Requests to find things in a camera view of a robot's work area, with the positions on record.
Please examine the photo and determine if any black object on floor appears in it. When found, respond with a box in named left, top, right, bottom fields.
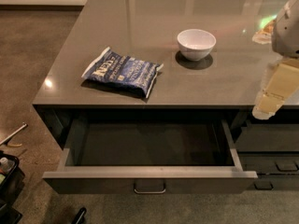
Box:
left=71, top=207, right=87, bottom=224

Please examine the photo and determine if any black cart with bottle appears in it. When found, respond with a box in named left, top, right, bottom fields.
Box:
left=0, top=154, right=24, bottom=224

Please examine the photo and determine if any metal drawer handle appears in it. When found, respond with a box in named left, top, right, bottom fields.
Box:
left=134, top=179, right=166, bottom=194

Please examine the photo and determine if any metal rod on floor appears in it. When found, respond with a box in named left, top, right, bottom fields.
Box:
left=0, top=122, right=28, bottom=146

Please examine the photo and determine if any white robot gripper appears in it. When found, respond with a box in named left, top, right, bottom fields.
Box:
left=252, top=0, right=299, bottom=119

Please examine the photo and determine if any blue potato chip bag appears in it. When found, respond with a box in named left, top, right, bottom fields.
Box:
left=81, top=47, right=164, bottom=98

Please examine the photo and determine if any white ceramic bowl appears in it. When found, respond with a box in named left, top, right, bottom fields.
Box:
left=177, top=29, right=216, bottom=61

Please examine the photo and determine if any open grey top drawer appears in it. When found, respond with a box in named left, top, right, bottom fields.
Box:
left=43, top=119, right=257, bottom=194

